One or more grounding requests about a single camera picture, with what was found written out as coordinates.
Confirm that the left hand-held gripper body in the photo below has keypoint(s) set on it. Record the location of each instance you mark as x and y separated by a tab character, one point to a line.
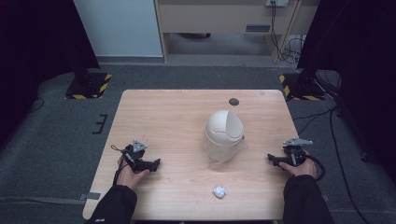
137	153

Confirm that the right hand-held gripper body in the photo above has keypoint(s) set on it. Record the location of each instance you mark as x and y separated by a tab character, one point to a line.
294	152

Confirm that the white dome-lid trash can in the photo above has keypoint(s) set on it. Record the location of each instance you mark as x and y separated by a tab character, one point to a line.
222	137

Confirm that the white paper ball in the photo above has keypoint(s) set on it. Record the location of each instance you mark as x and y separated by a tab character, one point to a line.
219	191

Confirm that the person's right hand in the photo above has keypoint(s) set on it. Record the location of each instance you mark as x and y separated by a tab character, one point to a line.
301	169

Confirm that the person's left hand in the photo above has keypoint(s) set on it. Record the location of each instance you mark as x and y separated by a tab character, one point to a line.
130	177

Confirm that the grey tape strip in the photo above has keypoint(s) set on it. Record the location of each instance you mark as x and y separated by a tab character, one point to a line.
89	196

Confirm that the black stand base hazard stripes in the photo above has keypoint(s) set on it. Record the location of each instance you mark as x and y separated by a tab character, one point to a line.
88	85
300	88

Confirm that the dark round table grommet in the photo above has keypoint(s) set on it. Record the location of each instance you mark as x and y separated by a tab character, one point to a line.
233	101

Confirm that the black curtain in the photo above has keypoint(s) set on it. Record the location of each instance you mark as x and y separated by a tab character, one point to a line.
37	46
358	62

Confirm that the white panel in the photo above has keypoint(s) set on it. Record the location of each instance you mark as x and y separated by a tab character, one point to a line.
118	28

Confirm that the light wooden desk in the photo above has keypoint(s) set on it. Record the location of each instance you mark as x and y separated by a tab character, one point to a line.
224	20

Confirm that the grey power strip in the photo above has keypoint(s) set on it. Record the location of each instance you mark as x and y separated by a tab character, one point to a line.
277	2

